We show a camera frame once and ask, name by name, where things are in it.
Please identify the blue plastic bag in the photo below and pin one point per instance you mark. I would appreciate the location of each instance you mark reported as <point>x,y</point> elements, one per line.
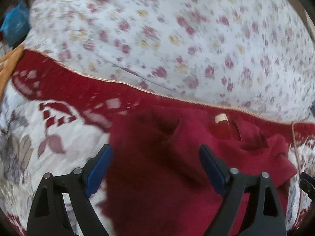
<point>14,22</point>

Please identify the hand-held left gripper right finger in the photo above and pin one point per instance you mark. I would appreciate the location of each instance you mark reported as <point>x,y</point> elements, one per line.
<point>213,169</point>

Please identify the floral bed sheet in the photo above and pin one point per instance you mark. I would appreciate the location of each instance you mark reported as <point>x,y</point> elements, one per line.
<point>172,29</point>

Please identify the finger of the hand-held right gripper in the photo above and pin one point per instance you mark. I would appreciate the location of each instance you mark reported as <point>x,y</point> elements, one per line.
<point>307,182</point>

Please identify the red and white plush blanket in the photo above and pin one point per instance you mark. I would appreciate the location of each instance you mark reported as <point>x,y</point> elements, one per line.
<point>61,127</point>

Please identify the dark red knit garment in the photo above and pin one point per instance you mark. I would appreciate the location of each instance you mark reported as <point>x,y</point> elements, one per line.
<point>160,167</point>

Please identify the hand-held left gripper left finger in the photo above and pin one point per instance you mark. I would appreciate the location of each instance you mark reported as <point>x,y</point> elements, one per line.
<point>98,169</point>

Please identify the orange patterned cloth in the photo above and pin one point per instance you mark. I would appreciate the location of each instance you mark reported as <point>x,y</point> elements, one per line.
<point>8,64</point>

